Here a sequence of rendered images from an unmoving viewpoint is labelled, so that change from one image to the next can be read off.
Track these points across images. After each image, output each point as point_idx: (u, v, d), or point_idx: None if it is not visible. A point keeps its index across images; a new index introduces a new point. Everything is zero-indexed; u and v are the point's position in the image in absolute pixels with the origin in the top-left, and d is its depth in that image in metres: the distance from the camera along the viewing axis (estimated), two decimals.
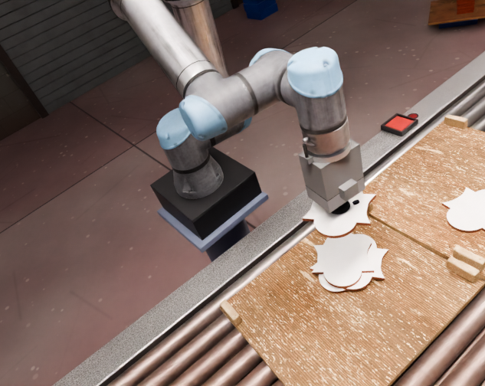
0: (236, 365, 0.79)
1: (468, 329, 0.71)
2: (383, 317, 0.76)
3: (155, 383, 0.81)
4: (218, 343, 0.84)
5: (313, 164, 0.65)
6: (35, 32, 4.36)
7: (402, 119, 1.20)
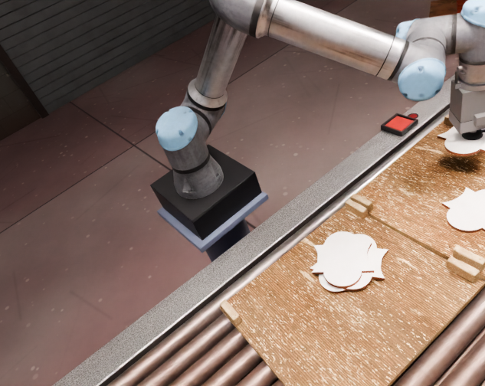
0: (236, 365, 0.79)
1: (468, 329, 0.71)
2: (383, 317, 0.76)
3: (155, 383, 0.81)
4: (218, 343, 0.84)
5: (459, 89, 0.83)
6: (35, 32, 4.36)
7: (402, 119, 1.20)
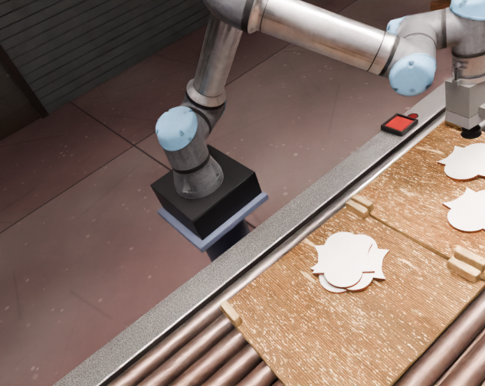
0: (237, 366, 0.79)
1: (468, 329, 0.71)
2: (384, 318, 0.75)
3: (155, 384, 0.81)
4: (218, 343, 0.84)
5: (461, 85, 0.82)
6: (35, 32, 4.36)
7: (402, 119, 1.20)
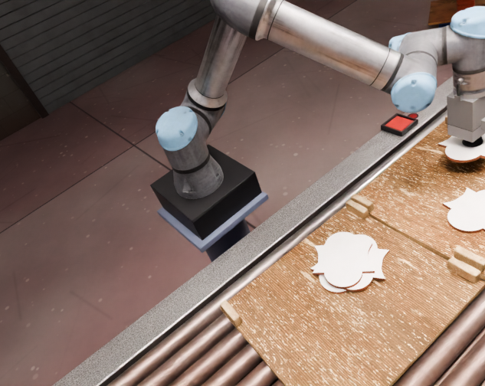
0: (237, 366, 0.79)
1: (468, 329, 0.71)
2: (384, 318, 0.75)
3: (155, 384, 0.81)
4: (218, 343, 0.84)
5: (464, 100, 0.83)
6: (35, 32, 4.36)
7: (402, 119, 1.20)
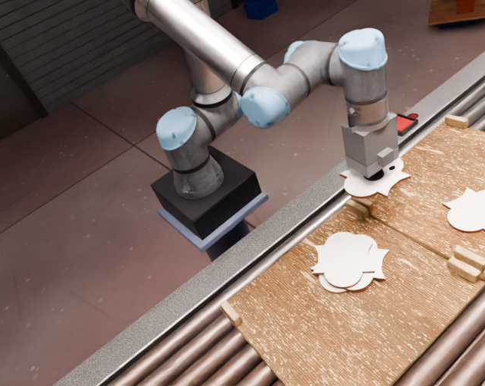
0: (237, 366, 0.79)
1: (468, 329, 0.71)
2: (384, 318, 0.75)
3: (155, 384, 0.81)
4: (218, 343, 0.84)
5: (356, 132, 0.74)
6: (35, 32, 4.36)
7: (402, 119, 1.20)
